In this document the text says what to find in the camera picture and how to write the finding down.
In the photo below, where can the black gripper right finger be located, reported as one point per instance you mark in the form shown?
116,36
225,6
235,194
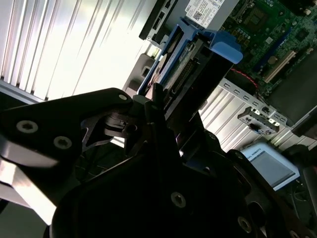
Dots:
235,161

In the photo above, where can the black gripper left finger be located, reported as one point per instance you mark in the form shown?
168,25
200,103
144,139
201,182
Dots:
62,116

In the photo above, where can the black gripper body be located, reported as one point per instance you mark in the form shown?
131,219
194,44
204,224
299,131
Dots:
119,213

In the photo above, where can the hard disk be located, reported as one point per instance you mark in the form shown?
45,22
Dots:
223,49

